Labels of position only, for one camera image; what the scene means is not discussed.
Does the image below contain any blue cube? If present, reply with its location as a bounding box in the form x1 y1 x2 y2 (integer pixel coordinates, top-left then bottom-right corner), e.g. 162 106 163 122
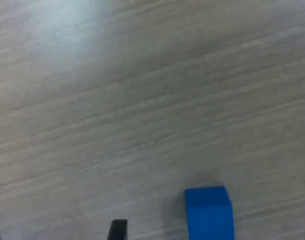
184 186 235 240

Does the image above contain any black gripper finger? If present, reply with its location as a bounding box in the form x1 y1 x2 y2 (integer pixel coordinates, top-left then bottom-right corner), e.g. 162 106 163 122
107 219 128 240

